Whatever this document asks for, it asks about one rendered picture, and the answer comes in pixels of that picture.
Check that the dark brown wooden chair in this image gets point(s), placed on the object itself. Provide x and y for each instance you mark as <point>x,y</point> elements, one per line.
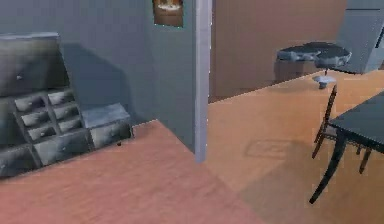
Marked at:
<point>328,116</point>

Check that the brown framed wall picture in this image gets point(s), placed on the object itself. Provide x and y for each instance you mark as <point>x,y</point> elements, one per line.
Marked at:
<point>168,11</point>

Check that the black dining table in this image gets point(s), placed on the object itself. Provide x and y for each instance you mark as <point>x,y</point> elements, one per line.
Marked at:
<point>361,123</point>

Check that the grey chest of drawers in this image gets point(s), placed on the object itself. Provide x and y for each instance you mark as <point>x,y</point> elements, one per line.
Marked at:
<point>50,126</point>

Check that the dark grey round pedestal table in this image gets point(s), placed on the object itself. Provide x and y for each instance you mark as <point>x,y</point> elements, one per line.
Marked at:
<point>316,55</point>

